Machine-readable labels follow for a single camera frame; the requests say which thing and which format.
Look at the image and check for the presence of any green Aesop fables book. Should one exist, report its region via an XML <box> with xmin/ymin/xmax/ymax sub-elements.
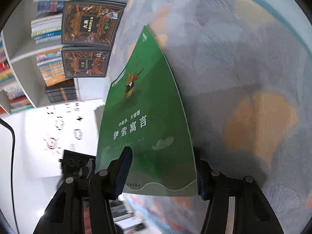
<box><xmin>96</xmin><ymin>27</ymin><xmax>197</xmax><ymax>197</ymax></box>

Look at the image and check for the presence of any stack of sorted books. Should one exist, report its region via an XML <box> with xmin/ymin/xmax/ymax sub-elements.
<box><xmin>94</xmin><ymin>105</ymin><xmax>105</xmax><ymax>135</ymax></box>

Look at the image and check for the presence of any person's left hand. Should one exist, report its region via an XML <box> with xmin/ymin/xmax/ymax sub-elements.
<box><xmin>83</xmin><ymin>207</ymin><xmax>92</xmax><ymax>234</ymax></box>

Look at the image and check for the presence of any dark ornate encyclopedia book lower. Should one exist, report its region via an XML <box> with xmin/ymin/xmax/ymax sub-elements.
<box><xmin>61</xmin><ymin>47</ymin><xmax>111</xmax><ymax>78</ymax></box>

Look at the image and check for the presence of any dark ornate encyclopedia book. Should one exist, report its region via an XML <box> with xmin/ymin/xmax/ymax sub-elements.
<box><xmin>61</xmin><ymin>0</ymin><xmax>126</xmax><ymax>50</ymax></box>
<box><xmin>61</xmin><ymin>47</ymin><xmax>111</xmax><ymax>78</ymax></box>

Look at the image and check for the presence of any white bookshelf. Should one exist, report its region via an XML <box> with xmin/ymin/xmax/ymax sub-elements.
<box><xmin>1</xmin><ymin>0</ymin><xmax>128</xmax><ymax>108</ymax></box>

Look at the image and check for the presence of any patterned grey rug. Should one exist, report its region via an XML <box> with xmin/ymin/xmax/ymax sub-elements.
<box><xmin>108</xmin><ymin>0</ymin><xmax>311</xmax><ymax>233</ymax></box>

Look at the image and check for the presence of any dark ornate encyclopedia book upper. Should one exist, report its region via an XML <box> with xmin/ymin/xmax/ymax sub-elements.
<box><xmin>61</xmin><ymin>0</ymin><xmax>126</xmax><ymax>50</ymax></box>

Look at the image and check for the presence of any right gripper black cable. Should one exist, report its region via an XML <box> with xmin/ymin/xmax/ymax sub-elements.
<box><xmin>0</xmin><ymin>118</ymin><xmax>20</xmax><ymax>234</ymax></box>

